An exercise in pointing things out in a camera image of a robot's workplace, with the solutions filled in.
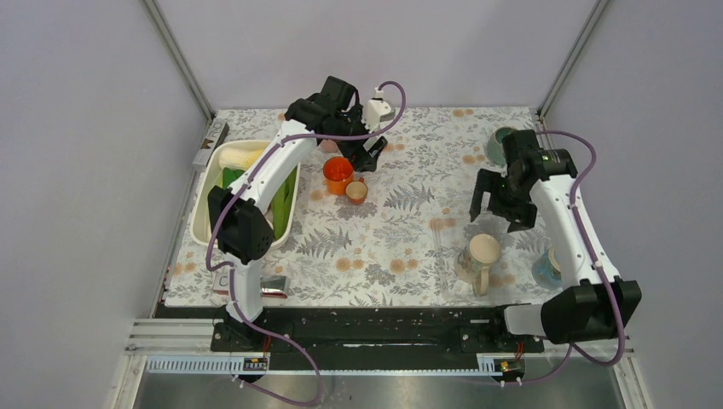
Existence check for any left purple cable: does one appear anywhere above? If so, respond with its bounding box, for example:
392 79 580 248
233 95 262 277
205 80 408 409

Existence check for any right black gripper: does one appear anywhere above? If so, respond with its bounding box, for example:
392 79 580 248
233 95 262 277
468 168 536 233

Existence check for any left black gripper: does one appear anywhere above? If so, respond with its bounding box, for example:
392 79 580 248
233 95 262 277
326 104 386 171

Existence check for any white cable duct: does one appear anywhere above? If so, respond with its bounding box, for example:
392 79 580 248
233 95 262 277
145 354 526 376

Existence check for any toy yellow cabbage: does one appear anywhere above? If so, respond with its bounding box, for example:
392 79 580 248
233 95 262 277
218 147 264 171

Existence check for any silver snack packet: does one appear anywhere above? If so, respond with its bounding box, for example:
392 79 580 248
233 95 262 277
212 273 288 299

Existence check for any floral table mat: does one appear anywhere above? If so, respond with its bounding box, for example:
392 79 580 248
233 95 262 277
164 107 592 308

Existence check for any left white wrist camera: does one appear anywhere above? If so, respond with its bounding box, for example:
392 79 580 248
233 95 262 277
361 98 396 133

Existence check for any light pink mug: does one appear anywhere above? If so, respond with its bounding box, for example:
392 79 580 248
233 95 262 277
319 140 338 153

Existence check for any white plastic tray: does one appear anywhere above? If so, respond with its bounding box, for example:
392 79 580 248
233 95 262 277
189 140 300 251

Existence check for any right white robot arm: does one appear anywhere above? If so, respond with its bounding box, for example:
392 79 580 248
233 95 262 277
469 130 642 351

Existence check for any blue glazed mug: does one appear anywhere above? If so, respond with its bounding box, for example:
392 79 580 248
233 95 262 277
531 246 562 290

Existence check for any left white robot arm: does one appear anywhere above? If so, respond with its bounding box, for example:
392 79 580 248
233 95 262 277
207 76 404 350

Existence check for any green glazed mug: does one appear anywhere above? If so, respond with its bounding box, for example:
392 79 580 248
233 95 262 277
486 126 517 167

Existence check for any grey box at wall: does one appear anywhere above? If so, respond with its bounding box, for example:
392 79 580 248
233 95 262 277
192 118 229 171

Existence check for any cream floral mug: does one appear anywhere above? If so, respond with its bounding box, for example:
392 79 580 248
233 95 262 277
454 233 501 297

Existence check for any orange mug black rim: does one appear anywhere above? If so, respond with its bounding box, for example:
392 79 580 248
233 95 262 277
322 156 355 195

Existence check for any small red-orange mug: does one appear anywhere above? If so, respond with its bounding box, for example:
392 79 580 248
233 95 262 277
345 177 368 205

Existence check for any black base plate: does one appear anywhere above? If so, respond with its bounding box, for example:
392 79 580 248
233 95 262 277
210 306 547 371

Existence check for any toy green bok choy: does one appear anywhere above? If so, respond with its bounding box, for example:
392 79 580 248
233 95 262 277
219 167 297 243

